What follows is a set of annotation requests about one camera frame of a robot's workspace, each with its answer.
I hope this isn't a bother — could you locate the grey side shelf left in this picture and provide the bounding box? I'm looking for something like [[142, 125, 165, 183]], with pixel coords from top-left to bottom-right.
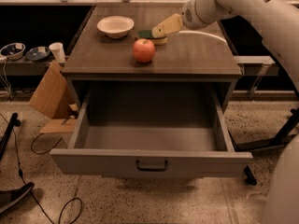
[[0, 58, 53, 76]]

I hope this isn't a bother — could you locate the blue bowl beside cup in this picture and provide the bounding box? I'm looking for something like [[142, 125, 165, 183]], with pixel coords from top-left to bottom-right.
[[26, 46, 50, 63]]

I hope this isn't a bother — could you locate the open grey top drawer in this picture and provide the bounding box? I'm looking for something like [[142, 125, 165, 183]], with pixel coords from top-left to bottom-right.
[[50, 81, 252, 179]]

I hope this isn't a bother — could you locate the brown cardboard box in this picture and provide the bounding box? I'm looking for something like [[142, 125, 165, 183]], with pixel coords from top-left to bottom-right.
[[29, 61, 78, 133]]

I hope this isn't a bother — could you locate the red apple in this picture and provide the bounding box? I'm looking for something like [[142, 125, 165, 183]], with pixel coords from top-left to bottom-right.
[[133, 38, 155, 63]]

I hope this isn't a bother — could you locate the black floor cable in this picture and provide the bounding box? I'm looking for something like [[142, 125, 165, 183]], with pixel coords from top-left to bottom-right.
[[0, 112, 84, 224]]

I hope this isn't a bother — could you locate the white paper bowl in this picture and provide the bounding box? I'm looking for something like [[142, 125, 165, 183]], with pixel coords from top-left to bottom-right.
[[97, 16, 135, 39]]

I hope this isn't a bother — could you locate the blue bowl far left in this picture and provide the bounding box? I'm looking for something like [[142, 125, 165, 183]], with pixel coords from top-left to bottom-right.
[[0, 42, 25, 61]]

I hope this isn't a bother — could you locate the green and yellow sponge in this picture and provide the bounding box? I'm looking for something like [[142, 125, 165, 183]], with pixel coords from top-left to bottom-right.
[[137, 30, 167, 46]]

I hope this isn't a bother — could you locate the black drawer handle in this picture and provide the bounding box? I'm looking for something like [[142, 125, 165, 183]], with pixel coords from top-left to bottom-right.
[[135, 160, 168, 173]]

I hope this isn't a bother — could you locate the white paper cup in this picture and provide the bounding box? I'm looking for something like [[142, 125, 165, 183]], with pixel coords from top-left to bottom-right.
[[50, 42, 65, 63]]

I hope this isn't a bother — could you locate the black shoe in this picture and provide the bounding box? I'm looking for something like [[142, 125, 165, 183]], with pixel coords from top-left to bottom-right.
[[0, 182, 35, 214]]

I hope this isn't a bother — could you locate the black stand leg left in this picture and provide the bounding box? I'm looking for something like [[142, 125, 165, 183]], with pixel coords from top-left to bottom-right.
[[0, 113, 21, 160]]

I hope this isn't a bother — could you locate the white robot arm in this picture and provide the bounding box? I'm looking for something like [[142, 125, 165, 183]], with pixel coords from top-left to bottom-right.
[[152, 0, 299, 224]]

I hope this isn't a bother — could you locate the grey drawer cabinet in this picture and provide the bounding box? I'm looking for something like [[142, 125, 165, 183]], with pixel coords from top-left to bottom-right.
[[63, 2, 242, 108]]

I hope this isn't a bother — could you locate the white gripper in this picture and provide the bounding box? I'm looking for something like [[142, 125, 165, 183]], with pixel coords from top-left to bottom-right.
[[151, 0, 233, 38]]

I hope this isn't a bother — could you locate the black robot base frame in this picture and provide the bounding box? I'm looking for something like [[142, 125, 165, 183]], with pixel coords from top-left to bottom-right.
[[229, 108, 299, 152]]

